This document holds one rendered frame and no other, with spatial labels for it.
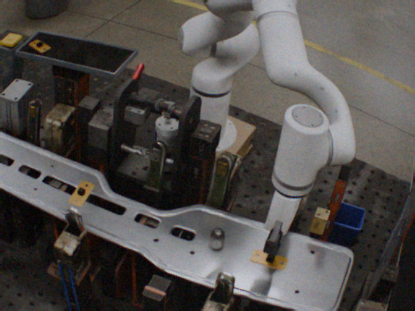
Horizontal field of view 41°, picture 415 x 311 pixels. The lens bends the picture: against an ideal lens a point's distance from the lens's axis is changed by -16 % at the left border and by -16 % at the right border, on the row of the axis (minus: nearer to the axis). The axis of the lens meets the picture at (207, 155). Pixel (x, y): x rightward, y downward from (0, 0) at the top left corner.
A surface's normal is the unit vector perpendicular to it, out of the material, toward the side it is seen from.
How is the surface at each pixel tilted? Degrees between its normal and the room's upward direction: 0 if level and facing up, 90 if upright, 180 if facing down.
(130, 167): 0
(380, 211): 0
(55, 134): 90
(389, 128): 0
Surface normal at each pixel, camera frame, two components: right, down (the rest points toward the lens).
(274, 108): 0.10, -0.76
